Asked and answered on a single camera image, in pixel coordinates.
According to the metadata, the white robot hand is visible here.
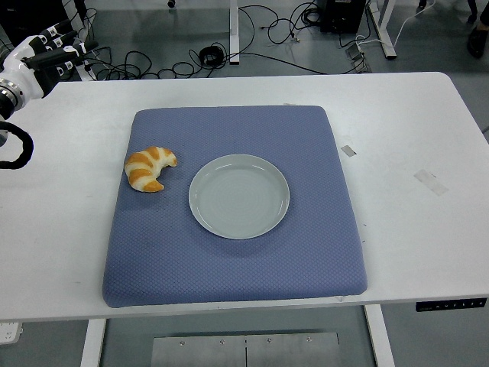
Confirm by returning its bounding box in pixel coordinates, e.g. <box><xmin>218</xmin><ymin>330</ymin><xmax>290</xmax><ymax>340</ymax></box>
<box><xmin>0</xmin><ymin>19</ymin><xmax>99</xmax><ymax>100</ymax></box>

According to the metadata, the croissant bread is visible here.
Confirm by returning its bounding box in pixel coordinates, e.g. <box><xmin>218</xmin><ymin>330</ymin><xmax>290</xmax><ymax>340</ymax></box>
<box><xmin>125</xmin><ymin>145</ymin><xmax>178</xmax><ymax>193</ymax></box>

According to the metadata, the grey round plate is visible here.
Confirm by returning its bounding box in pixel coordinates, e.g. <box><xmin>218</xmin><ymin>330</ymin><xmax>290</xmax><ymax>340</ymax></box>
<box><xmin>188</xmin><ymin>154</ymin><xmax>291</xmax><ymax>241</ymax></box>

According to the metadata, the black cabinet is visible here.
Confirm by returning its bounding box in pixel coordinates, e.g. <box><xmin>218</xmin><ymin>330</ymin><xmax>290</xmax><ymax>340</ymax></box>
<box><xmin>0</xmin><ymin>0</ymin><xmax>87</xmax><ymax>39</ymax></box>

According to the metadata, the white background desk leg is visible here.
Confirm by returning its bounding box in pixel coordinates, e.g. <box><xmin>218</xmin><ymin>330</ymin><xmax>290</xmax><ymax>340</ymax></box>
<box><xmin>367</xmin><ymin>0</ymin><xmax>397</xmax><ymax>60</ymax></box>
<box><xmin>228</xmin><ymin>0</ymin><xmax>241</xmax><ymax>65</ymax></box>
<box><xmin>70</xmin><ymin>0</ymin><xmax>96</xmax><ymax>82</ymax></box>

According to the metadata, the white power strip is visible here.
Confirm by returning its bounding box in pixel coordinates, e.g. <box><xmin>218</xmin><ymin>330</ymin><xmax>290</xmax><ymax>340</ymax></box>
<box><xmin>0</xmin><ymin>322</ymin><xmax>23</xmax><ymax>346</ymax></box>

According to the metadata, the white table leg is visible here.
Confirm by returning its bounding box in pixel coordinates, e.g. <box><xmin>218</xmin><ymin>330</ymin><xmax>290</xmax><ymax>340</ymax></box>
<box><xmin>79</xmin><ymin>318</ymin><xmax>107</xmax><ymax>367</ymax></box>
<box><xmin>363</xmin><ymin>304</ymin><xmax>397</xmax><ymax>367</ymax></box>

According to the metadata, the blue quilted mat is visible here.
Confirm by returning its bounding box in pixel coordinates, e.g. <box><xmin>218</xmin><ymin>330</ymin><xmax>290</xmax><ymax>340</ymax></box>
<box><xmin>102</xmin><ymin>105</ymin><xmax>369</xmax><ymax>309</ymax></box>

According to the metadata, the black box on floor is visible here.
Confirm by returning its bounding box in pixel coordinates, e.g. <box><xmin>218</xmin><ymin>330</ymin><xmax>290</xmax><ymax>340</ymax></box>
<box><xmin>319</xmin><ymin>0</ymin><xmax>367</xmax><ymax>34</ymax></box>

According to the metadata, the grey foot pedal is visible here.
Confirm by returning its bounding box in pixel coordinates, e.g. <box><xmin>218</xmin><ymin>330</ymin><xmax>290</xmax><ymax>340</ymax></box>
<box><xmin>345</xmin><ymin>42</ymin><xmax>372</xmax><ymax>73</ymax></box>

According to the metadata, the large translucent tape piece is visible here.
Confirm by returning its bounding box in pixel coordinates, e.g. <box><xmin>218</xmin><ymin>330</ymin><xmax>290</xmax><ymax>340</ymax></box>
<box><xmin>413</xmin><ymin>168</ymin><xmax>449</xmax><ymax>196</ymax></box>

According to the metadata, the person's foot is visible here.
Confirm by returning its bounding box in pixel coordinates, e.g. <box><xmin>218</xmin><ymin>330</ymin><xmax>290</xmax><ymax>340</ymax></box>
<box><xmin>466</xmin><ymin>25</ymin><xmax>489</xmax><ymax>59</ymax></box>

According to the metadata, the black table control panel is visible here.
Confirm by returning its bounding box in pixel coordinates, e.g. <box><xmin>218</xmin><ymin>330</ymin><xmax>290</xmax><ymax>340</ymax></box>
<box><xmin>415</xmin><ymin>299</ymin><xmax>488</xmax><ymax>313</ymax></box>

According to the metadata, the coiled black cable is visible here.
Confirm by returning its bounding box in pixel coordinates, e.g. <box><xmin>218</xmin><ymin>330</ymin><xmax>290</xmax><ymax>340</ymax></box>
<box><xmin>199</xmin><ymin>45</ymin><xmax>226</xmax><ymax>67</ymax></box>

